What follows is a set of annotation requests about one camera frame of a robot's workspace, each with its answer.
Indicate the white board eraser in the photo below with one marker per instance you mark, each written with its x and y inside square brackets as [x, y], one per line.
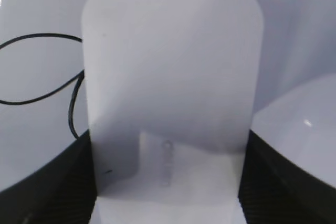
[170, 90]

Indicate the white board with grey frame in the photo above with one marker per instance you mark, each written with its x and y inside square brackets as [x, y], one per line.
[299, 45]

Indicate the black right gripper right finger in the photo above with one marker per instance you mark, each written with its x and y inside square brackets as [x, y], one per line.
[289, 168]

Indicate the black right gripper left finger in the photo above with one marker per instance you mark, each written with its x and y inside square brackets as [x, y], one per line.
[63, 191]

